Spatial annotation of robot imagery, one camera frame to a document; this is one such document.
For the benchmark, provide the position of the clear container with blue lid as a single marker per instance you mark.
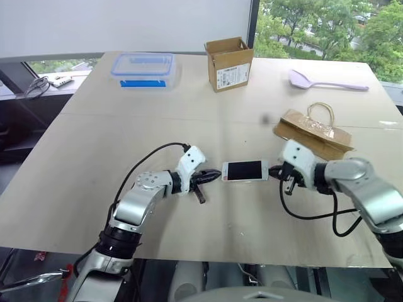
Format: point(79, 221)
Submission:
point(143, 67)

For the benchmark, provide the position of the white smartphone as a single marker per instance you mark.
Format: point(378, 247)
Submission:
point(244, 170)

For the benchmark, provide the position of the black table leg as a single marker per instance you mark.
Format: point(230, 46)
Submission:
point(140, 280)

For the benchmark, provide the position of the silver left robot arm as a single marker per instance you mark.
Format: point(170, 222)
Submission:
point(138, 198)

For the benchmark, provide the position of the brown paper bag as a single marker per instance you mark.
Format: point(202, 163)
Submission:
point(315, 135)

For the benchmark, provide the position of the grey rounded robot torso shape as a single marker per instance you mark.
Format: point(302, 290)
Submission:
point(261, 295)

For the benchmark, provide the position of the dark window frame post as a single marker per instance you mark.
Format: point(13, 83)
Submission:
point(252, 22)

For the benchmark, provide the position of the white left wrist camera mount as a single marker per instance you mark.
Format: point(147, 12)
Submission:
point(190, 160)

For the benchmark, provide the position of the grey rounded robot leg shape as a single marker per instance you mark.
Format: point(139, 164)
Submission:
point(274, 277)
point(185, 280)

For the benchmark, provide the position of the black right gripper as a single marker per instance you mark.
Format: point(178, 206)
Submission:
point(289, 174)

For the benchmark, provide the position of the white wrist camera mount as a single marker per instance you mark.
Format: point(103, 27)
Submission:
point(190, 160)
point(299, 157)

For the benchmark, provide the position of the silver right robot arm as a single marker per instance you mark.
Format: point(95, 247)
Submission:
point(362, 185)

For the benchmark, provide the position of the open cardboard box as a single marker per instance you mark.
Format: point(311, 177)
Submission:
point(231, 74)

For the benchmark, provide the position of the lilac plastic rice spoon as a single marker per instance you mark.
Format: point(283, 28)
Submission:
point(300, 80)

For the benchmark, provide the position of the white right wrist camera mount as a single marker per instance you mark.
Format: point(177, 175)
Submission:
point(299, 157)

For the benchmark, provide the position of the white roller blind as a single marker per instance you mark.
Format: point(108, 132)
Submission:
point(126, 22)

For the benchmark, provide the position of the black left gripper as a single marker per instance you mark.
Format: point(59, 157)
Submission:
point(196, 182)

